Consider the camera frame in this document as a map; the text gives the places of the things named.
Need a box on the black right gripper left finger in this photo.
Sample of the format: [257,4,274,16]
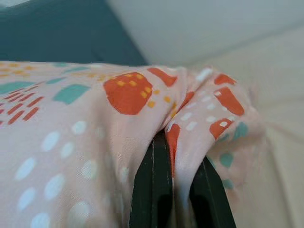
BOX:
[129,132,176,228]

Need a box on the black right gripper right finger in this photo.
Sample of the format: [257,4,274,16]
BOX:
[189,155,237,228]

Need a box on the cream sheeted mattress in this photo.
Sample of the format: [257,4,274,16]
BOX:
[185,35,304,228]

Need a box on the pink patterned pillow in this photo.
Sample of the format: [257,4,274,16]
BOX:
[0,60,269,228]

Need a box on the dark teal headboard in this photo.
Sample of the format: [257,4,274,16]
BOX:
[0,0,149,66]

